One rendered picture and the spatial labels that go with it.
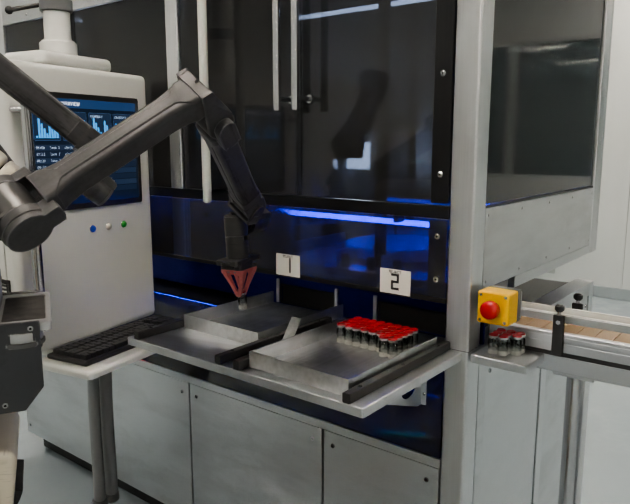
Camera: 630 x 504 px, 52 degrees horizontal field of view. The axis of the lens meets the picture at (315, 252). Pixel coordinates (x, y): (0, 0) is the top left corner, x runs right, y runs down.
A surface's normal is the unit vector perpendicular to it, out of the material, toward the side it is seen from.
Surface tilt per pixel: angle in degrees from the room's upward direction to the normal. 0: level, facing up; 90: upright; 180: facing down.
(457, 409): 90
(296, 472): 90
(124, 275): 90
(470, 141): 90
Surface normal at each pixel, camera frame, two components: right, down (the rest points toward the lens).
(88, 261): 0.88, 0.08
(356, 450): -0.62, 0.13
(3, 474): 0.39, 0.15
